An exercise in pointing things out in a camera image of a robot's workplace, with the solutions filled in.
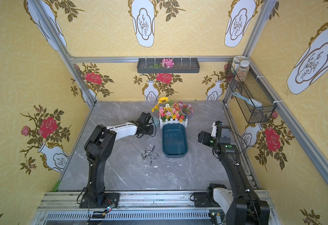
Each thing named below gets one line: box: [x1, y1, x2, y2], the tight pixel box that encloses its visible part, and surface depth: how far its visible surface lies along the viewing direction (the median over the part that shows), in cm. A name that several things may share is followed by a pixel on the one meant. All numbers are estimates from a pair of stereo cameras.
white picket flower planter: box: [149, 96, 194, 129], surface depth 95 cm
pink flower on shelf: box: [160, 58, 175, 68], surface depth 90 cm
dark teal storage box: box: [161, 123, 189, 159], surface depth 100 cm
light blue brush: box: [232, 91, 263, 108], surface depth 75 cm
